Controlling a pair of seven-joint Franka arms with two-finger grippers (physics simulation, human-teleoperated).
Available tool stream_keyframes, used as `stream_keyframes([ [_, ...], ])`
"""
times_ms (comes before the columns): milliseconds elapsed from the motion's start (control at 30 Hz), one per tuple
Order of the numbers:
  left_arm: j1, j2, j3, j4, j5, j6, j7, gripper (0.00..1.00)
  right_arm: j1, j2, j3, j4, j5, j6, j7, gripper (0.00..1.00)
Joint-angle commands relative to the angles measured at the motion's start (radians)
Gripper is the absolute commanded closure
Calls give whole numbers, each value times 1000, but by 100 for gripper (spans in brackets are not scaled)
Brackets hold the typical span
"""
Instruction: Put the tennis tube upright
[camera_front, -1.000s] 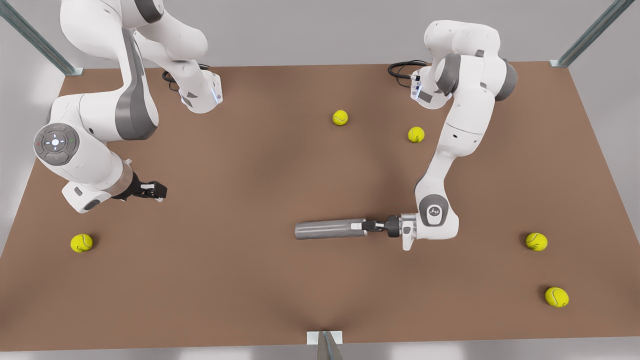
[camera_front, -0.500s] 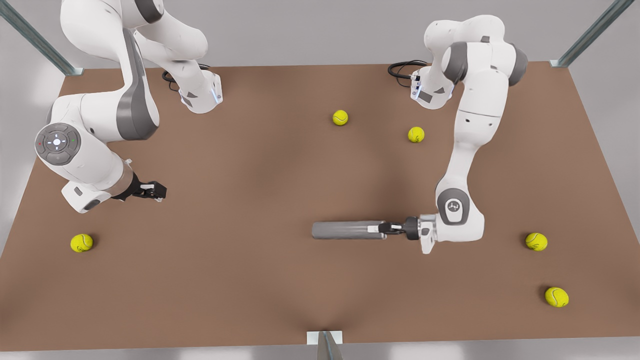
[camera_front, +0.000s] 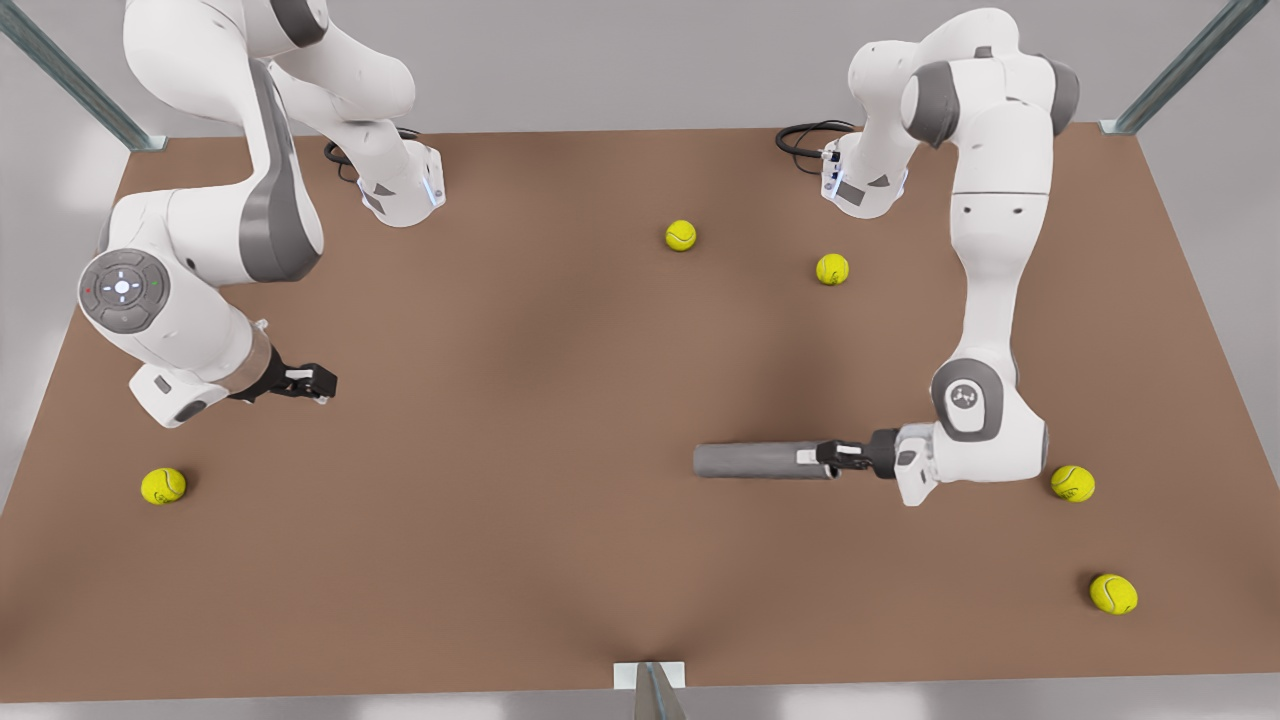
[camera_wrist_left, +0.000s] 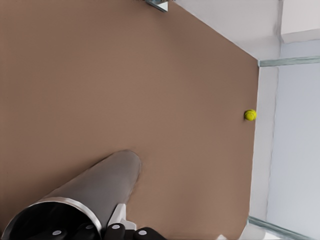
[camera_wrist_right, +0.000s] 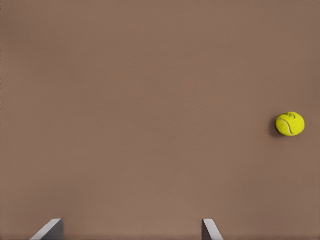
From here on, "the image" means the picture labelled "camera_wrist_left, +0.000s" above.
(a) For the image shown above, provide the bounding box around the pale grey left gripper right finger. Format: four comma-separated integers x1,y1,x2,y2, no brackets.
104,203,138,240

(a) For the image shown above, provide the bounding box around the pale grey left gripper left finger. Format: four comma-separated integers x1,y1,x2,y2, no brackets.
77,223,101,240

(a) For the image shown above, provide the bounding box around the grey tennis ball tube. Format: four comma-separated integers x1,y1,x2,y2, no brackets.
0,149,143,240

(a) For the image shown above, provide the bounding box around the yellow tennis ball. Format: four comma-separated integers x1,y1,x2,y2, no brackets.
243,109,258,122

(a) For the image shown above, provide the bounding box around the silver frame post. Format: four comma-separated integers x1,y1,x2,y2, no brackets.
246,215,316,240
257,56,320,68
144,0,170,13

